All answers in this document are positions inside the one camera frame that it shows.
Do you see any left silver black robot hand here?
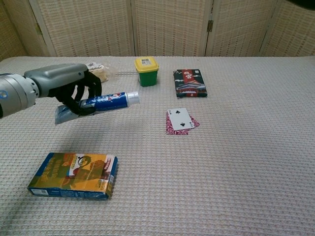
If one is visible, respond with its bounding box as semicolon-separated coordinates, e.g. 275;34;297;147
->
24;63;103;116

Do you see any blue white toothpaste tube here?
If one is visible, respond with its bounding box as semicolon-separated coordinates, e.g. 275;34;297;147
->
54;91;140;125

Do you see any clear-wrapped pastry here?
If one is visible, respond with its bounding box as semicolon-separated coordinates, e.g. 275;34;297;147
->
86;62;118;83

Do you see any yellow-lidded green container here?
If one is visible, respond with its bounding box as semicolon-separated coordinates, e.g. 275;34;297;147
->
134;57;159;87

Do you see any woven folding screen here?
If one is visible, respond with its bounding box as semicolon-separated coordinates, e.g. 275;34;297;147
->
0;0;315;58

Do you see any black playing card box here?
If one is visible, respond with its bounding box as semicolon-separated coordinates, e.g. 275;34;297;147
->
173;68;208;98

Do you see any beige woven tablecloth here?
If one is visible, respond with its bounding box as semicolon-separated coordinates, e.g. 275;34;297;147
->
0;56;315;236

